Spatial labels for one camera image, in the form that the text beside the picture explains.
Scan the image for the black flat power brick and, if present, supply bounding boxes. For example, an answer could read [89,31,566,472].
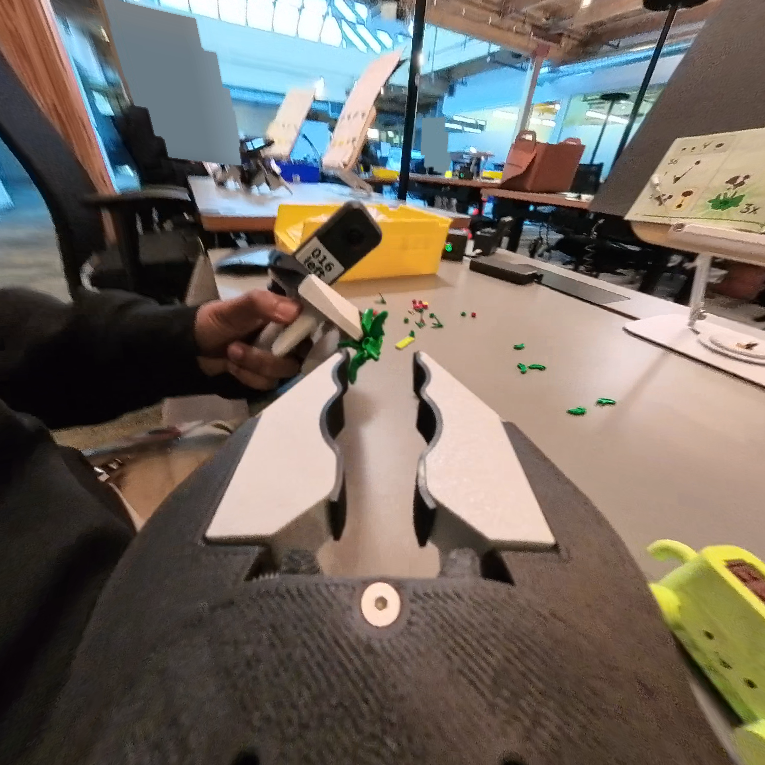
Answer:
[469,256,543,285]

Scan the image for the cream printed card sheet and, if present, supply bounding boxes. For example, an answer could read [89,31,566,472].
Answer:
[323,51,404,171]
[266,88,316,159]

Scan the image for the red blue lanyard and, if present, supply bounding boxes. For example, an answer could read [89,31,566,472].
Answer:
[86,421,240,455]

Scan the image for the brown carrier box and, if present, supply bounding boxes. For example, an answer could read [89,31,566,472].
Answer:
[501,130,587,193]

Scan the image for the wooden office desk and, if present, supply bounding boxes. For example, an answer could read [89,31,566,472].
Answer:
[484,179,592,210]

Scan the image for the person's left hand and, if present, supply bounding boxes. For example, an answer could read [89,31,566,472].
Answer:
[194,291,302,392]

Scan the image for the yellow storage bin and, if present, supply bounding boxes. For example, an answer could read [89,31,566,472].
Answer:
[274,203,453,283]

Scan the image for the black floor lamp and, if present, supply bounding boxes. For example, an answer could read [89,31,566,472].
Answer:
[594,91,631,165]

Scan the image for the white book stand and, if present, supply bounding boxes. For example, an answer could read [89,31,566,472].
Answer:
[623,221,765,389]

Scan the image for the person's black jacket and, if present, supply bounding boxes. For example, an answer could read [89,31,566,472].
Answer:
[0,400,138,765]

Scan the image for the black charger device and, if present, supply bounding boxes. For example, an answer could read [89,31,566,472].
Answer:
[472,216,515,257]

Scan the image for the black metal pole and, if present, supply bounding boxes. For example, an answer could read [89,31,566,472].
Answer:
[397,0,428,201]

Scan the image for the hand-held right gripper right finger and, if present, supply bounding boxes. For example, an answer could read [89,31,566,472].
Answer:
[412,351,557,551]

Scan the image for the wooden pillar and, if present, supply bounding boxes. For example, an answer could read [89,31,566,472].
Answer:
[0,0,117,198]

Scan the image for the lime green brick planter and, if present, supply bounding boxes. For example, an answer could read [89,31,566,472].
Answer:
[648,539,765,765]

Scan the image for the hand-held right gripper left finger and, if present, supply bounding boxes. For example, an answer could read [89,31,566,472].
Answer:
[205,351,350,545]

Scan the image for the person's left forearm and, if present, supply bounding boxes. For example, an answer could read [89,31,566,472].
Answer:
[0,287,207,428]

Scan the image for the dark upright panel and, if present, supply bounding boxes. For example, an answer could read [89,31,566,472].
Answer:
[588,0,765,217]

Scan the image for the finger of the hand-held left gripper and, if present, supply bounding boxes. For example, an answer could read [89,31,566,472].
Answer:
[271,314,328,358]
[297,276,365,343]

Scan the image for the person's beige trousers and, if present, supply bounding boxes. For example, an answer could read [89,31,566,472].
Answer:
[54,394,252,530]

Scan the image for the cluster of green leaf pieces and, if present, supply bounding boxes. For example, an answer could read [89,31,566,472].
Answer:
[513,342,618,417]

